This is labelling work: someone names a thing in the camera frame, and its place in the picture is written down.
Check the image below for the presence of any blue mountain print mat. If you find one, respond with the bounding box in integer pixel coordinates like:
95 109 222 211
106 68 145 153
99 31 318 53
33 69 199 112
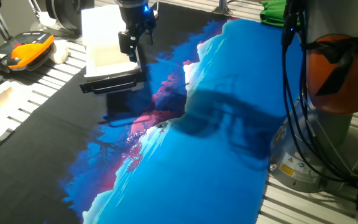
0 1 306 224

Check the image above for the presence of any green cloth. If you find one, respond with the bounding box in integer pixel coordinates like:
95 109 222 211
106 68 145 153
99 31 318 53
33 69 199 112
259 0 303 28

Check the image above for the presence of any orange black teach pendant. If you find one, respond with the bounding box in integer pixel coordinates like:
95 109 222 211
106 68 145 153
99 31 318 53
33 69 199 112
0 30 55 73

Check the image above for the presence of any thin metal rod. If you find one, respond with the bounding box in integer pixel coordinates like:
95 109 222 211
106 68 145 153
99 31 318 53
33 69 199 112
28 0 43 19

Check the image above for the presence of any aluminium frame post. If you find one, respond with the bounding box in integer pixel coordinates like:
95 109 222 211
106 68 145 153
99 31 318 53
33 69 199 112
211 0 233 16

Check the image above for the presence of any white rounded plastic object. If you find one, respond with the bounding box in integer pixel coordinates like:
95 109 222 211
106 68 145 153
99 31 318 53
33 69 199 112
48 39 70 65

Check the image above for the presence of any black round spool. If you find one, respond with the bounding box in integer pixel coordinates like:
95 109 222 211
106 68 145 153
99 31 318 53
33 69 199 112
44 0 96 32

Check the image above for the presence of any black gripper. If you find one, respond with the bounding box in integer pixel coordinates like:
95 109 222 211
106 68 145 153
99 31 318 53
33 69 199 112
116 0 157 63

